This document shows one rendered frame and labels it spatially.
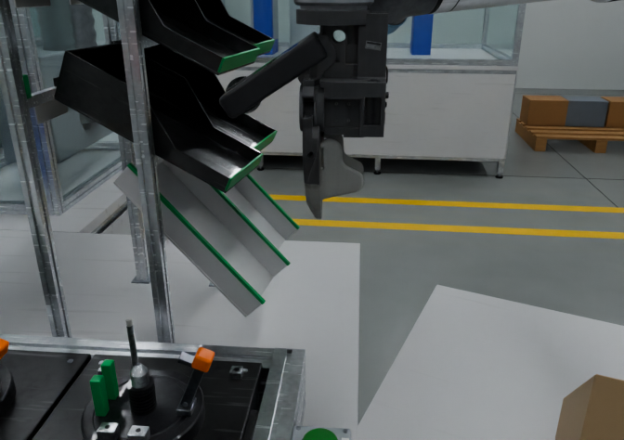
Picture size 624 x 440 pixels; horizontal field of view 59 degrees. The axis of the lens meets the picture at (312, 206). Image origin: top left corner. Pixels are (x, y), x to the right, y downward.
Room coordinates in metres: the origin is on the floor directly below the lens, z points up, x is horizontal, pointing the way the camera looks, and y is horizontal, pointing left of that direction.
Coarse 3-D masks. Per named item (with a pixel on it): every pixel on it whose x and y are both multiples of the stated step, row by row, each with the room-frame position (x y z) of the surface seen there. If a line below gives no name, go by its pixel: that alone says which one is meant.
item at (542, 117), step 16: (528, 96) 5.78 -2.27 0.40; (544, 96) 5.78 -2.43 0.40; (528, 112) 5.56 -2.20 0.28; (544, 112) 5.54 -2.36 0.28; (560, 112) 5.53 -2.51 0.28; (576, 112) 5.52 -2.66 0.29; (592, 112) 5.49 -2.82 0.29; (608, 112) 5.48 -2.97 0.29; (528, 128) 5.45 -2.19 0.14; (544, 128) 5.44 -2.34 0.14; (560, 128) 5.43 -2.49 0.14; (576, 128) 5.43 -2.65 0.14; (592, 128) 5.43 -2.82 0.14; (608, 128) 5.43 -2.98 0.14; (528, 144) 5.32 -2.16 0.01; (544, 144) 5.10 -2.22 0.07; (592, 144) 5.12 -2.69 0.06
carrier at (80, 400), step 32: (128, 320) 0.57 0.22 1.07; (96, 384) 0.50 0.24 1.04; (128, 384) 0.52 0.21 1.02; (160, 384) 0.56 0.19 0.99; (224, 384) 0.58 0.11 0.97; (256, 384) 0.59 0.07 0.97; (64, 416) 0.53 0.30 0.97; (96, 416) 0.50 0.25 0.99; (128, 416) 0.50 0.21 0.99; (160, 416) 0.50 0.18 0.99; (192, 416) 0.50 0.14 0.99; (224, 416) 0.52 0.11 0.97
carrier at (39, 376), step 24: (24, 360) 0.63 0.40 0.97; (48, 360) 0.63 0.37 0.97; (72, 360) 0.63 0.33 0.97; (0, 384) 0.56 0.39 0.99; (24, 384) 0.58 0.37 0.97; (48, 384) 0.58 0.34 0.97; (0, 408) 0.53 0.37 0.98; (24, 408) 0.54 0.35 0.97; (48, 408) 0.54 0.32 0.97; (0, 432) 0.50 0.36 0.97; (24, 432) 0.50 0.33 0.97
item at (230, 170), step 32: (64, 64) 0.77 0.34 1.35; (96, 64) 0.85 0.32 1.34; (160, 64) 0.88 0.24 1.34; (64, 96) 0.77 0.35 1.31; (96, 96) 0.76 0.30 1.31; (160, 96) 0.88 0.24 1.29; (192, 96) 0.86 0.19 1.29; (128, 128) 0.75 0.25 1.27; (160, 128) 0.74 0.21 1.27; (192, 128) 0.86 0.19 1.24; (192, 160) 0.73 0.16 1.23; (224, 160) 0.80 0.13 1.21; (256, 160) 0.81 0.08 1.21; (224, 192) 0.71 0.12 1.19
